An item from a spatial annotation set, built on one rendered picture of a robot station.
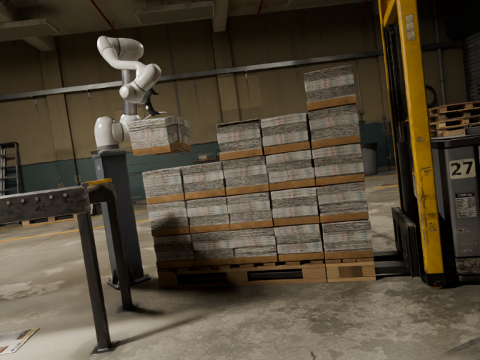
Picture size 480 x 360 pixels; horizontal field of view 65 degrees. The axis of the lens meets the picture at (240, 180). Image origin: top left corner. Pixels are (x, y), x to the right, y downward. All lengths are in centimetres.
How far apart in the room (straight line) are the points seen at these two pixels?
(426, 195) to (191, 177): 141
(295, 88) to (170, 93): 304
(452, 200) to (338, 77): 92
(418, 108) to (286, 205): 92
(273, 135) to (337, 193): 53
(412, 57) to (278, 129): 82
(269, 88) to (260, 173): 713
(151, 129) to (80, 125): 718
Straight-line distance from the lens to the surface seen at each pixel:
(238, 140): 240
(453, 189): 225
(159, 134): 257
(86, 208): 192
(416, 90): 218
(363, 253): 241
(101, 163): 290
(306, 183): 233
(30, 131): 1014
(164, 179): 259
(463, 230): 230
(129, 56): 297
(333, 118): 232
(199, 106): 926
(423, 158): 217
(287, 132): 234
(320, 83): 235
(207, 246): 256
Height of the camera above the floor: 84
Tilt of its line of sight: 4 degrees down
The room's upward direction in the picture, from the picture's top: 8 degrees counter-clockwise
